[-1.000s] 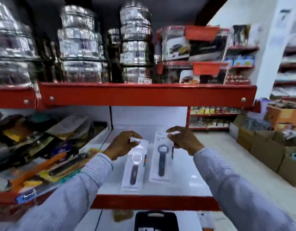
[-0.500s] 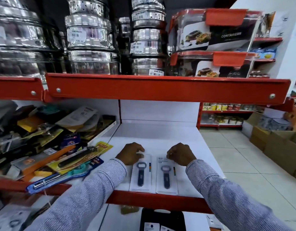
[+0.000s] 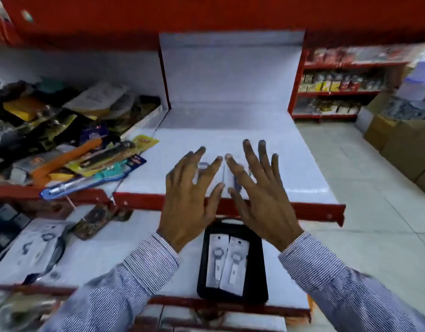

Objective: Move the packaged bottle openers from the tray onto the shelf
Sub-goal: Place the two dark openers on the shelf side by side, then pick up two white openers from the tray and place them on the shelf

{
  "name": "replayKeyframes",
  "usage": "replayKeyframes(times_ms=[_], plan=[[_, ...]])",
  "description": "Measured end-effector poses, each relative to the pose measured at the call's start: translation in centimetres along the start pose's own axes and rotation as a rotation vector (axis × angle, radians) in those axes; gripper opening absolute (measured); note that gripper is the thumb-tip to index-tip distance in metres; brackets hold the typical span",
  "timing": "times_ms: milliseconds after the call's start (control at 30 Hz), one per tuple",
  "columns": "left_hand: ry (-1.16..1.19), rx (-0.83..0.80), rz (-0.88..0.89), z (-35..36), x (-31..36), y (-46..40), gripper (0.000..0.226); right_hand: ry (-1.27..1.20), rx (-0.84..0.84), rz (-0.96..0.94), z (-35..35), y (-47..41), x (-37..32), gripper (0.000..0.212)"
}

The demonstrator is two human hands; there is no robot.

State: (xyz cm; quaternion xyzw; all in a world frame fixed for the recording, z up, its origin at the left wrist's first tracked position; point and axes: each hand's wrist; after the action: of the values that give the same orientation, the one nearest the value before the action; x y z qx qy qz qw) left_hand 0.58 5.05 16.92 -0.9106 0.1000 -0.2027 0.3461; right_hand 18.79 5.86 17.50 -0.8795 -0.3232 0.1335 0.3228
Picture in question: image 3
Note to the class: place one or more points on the person's left little finger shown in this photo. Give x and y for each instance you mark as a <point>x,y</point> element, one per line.
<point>171,179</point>

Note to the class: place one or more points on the pile of assorted tool packets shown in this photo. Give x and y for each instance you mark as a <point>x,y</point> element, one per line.
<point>29,124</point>

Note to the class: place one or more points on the white paper packet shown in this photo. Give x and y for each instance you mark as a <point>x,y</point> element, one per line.
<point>94,95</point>

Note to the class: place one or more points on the black plastic tray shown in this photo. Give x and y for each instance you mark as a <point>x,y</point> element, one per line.
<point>257,266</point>

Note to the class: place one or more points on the person's right thumb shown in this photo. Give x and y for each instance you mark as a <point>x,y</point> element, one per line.
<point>238,202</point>

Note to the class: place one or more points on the person's right hand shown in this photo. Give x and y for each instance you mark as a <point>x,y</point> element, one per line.
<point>267,210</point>

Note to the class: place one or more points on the person's left forearm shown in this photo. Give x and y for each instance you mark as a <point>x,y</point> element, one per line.
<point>122,286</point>

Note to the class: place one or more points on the person's left thumb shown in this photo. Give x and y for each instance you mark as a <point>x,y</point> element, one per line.
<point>215,197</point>

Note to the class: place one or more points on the person's left hand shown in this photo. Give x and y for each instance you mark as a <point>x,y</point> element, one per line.
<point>184,210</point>

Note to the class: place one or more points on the clear packet with blue tool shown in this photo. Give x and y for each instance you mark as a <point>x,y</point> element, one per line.
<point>237,181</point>

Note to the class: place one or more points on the red metal shelving unit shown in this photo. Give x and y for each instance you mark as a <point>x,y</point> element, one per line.
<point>146,201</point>

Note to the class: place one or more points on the person's right middle finger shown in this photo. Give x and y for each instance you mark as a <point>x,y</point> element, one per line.
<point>251,159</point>

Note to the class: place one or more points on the camouflage patterned pouch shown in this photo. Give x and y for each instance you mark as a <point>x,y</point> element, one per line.
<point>94,219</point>

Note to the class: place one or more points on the person's right forearm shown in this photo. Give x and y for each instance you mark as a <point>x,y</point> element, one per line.
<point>340,286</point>

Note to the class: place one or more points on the person's right little finger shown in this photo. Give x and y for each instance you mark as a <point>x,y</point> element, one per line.
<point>277,171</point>

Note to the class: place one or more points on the white cardboard box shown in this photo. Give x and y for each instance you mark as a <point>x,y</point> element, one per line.
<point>364,117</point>

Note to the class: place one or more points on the white carded opener packet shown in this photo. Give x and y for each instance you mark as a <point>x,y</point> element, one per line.
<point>214,262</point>
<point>235,269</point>

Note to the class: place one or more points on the teal plastic tool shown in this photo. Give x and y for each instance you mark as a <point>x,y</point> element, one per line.
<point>112,171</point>

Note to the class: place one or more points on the blue carded silver tool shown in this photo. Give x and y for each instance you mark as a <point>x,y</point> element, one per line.
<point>94,181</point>

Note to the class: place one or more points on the person's left middle finger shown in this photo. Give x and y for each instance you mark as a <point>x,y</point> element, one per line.
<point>197,163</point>

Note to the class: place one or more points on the brown cardboard box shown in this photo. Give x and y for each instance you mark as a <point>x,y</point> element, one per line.
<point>406,148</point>
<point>378,133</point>

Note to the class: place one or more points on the red rack with goods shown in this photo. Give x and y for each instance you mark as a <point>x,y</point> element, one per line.
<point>337,82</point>

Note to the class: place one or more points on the yellow carded black knife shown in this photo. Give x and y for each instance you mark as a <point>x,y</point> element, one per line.
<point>115,152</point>

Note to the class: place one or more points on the black boxed items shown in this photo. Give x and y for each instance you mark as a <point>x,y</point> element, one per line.
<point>5,224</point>

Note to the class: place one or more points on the blurred clear packets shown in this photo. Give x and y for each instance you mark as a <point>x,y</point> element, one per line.
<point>15,311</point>

